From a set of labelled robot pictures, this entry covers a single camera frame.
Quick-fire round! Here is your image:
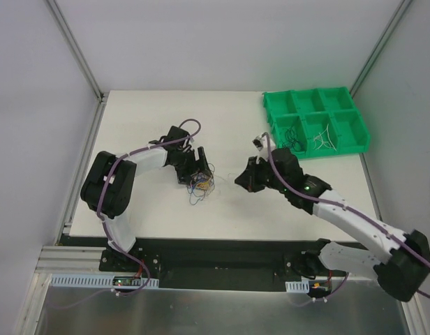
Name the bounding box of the black cable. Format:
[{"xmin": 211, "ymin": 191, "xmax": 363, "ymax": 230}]
[{"xmin": 281, "ymin": 125, "xmax": 305, "ymax": 154}]

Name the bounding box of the white cable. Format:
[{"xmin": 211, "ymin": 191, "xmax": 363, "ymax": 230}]
[{"xmin": 311, "ymin": 124, "xmax": 338, "ymax": 151}]

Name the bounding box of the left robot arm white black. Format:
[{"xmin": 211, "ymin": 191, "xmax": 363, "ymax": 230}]
[{"xmin": 80, "ymin": 126, "xmax": 212, "ymax": 271}]

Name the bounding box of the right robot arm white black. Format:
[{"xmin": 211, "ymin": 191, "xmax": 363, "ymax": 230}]
[{"xmin": 235, "ymin": 148, "xmax": 430, "ymax": 302}]

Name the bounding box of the green compartment bin tray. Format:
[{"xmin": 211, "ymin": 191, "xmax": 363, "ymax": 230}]
[{"xmin": 262, "ymin": 87, "xmax": 371, "ymax": 159}]

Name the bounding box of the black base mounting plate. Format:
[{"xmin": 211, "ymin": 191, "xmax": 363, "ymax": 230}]
[{"xmin": 98, "ymin": 237, "xmax": 348, "ymax": 290}]

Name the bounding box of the tangled coloured cable bundle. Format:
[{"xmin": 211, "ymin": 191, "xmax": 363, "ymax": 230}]
[{"xmin": 185, "ymin": 163, "xmax": 219, "ymax": 207}]

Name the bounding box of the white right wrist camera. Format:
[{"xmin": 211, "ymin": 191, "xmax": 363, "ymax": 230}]
[{"xmin": 253, "ymin": 132, "xmax": 269, "ymax": 164}]

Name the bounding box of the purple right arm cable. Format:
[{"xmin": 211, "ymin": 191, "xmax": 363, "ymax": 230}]
[{"xmin": 263, "ymin": 134, "xmax": 430, "ymax": 304}]

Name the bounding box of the right white cable duct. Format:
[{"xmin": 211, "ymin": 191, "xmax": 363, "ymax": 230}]
[{"xmin": 285, "ymin": 280, "xmax": 310, "ymax": 294}]

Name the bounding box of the white cable duct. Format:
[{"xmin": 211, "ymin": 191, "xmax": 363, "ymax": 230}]
[
  {"xmin": 285, "ymin": 280, "xmax": 310, "ymax": 294},
  {"xmin": 50, "ymin": 274, "xmax": 159, "ymax": 290}
]

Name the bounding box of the aluminium frame post left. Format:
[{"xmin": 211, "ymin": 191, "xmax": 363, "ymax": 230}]
[{"xmin": 43, "ymin": 0, "xmax": 110, "ymax": 102}]

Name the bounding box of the aluminium frame post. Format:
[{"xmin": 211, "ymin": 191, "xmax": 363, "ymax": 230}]
[
  {"xmin": 43, "ymin": 0, "xmax": 110, "ymax": 102},
  {"xmin": 350, "ymin": 0, "xmax": 415, "ymax": 98}
]

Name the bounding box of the left white cable duct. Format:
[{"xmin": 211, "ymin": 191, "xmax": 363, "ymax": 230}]
[{"xmin": 50, "ymin": 274, "xmax": 159, "ymax": 290}]

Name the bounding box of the aluminium frame post right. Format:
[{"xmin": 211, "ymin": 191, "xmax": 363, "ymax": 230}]
[{"xmin": 350, "ymin": 0, "xmax": 415, "ymax": 98}]

